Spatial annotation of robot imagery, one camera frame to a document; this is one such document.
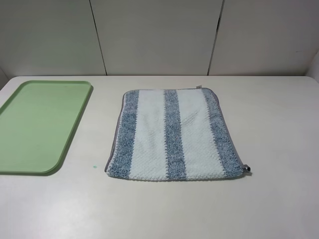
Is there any blue white striped towel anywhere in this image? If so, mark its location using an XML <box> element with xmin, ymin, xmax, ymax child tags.
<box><xmin>105</xmin><ymin>87</ymin><xmax>251</xmax><ymax>182</ymax></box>

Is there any green plastic tray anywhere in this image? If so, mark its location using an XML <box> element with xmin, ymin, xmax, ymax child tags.
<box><xmin>0</xmin><ymin>81</ymin><xmax>93</xmax><ymax>175</ymax></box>

